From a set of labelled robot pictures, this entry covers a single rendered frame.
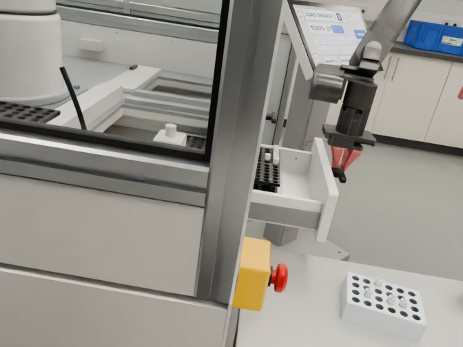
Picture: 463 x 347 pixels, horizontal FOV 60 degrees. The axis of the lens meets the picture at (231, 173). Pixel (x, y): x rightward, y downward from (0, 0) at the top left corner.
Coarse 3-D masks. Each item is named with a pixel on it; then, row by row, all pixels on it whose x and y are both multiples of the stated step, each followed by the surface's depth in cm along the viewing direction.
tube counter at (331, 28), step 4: (328, 24) 162; (332, 24) 164; (336, 24) 166; (328, 28) 161; (332, 28) 163; (336, 28) 165; (340, 28) 167; (344, 28) 169; (348, 28) 171; (328, 32) 160; (332, 32) 162; (336, 32) 164; (340, 32) 166; (344, 32) 168; (348, 32) 170
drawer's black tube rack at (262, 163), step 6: (264, 150) 91; (270, 150) 91; (264, 156) 88; (258, 162) 84; (264, 162) 85; (270, 162) 85; (258, 168) 82; (264, 168) 83; (270, 168) 83; (258, 174) 79; (264, 174) 80; (270, 174) 80; (258, 180) 77; (264, 180) 78; (270, 180) 77; (258, 186) 81; (264, 186) 82; (270, 186) 78; (276, 192) 80
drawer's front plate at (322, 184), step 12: (312, 156) 94; (324, 156) 85; (312, 168) 91; (324, 168) 79; (312, 180) 89; (324, 180) 76; (312, 192) 86; (324, 192) 74; (336, 192) 70; (324, 204) 72; (324, 216) 72; (324, 228) 73; (324, 240) 74
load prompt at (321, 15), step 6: (306, 12) 154; (312, 12) 157; (318, 12) 160; (324, 12) 162; (330, 12) 166; (336, 12) 169; (342, 12) 172; (306, 18) 153; (312, 18) 156; (318, 18) 159; (324, 18) 161; (330, 18) 164; (336, 18) 167; (342, 18) 171
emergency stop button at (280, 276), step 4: (280, 264) 55; (284, 264) 56; (276, 268) 56; (280, 268) 55; (284, 268) 55; (276, 272) 55; (280, 272) 54; (284, 272) 54; (272, 276) 55; (276, 276) 55; (280, 276) 54; (284, 276) 54; (272, 280) 55; (276, 280) 54; (280, 280) 54; (284, 280) 54; (276, 284) 54; (280, 284) 54; (284, 284) 54; (276, 288) 54; (280, 288) 54; (284, 288) 54; (276, 292) 55; (280, 292) 55
